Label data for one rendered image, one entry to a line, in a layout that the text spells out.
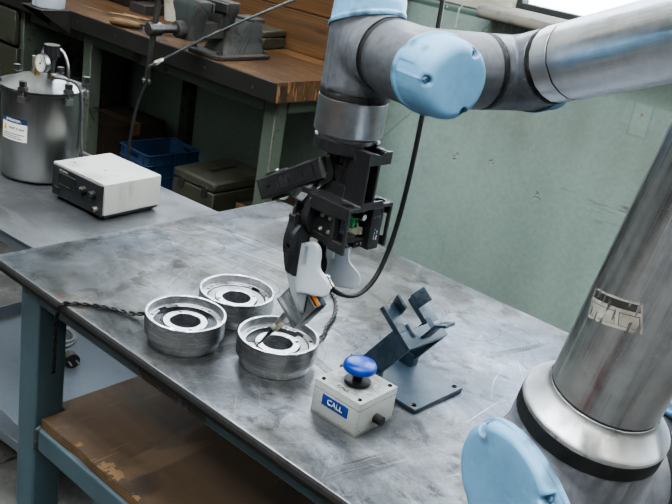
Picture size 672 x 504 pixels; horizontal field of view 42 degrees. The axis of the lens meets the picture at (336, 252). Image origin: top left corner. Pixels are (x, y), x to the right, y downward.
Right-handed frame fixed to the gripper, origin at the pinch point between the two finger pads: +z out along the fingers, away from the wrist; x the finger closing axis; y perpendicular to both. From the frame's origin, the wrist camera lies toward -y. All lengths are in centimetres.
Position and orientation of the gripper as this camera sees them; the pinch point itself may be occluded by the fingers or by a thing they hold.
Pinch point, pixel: (306, 296)
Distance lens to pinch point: 103.0
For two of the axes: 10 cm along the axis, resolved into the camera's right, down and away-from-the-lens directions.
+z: -1.6, 9.2, 3.7
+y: 7.1, 3.6, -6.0
